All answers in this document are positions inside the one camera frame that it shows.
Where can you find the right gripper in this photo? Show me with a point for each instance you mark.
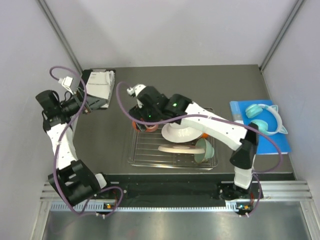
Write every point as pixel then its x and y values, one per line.
pixel 138 112

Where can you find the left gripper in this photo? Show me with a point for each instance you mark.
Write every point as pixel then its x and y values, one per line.
pixel 92 103

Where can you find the orange mug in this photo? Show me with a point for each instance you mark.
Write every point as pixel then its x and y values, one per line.
pixel 144 128

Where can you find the white blue-rimmed plate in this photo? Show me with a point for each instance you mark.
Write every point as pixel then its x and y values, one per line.
pixel 176 133

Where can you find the pink floral plate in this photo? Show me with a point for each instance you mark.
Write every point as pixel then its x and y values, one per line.
pixel 181 149

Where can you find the orange and white bowl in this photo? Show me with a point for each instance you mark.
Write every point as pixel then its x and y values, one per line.
pixel 204 135

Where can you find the green ceramic bowl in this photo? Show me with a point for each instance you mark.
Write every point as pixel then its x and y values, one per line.
pixel 209 151

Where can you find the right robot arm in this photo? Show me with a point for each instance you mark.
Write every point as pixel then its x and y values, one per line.
pixel 154 108

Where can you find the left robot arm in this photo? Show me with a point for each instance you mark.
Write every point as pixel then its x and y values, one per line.
pixel 71 178

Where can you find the teal cat-ear headphones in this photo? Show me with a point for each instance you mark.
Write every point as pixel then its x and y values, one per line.
pixel 254 110

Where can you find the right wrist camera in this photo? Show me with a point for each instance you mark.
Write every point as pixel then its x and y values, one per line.
pixel 134 91

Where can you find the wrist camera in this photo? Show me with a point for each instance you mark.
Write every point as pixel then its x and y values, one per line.
pixel 69 84
pixel 134 91

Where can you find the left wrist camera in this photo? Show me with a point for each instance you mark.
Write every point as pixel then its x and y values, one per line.
pixel 69 84

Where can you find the wire dish rack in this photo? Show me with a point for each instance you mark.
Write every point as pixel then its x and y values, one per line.
pixel 143 152

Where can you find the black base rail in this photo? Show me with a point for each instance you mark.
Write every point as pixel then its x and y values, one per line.
pixel 181 191

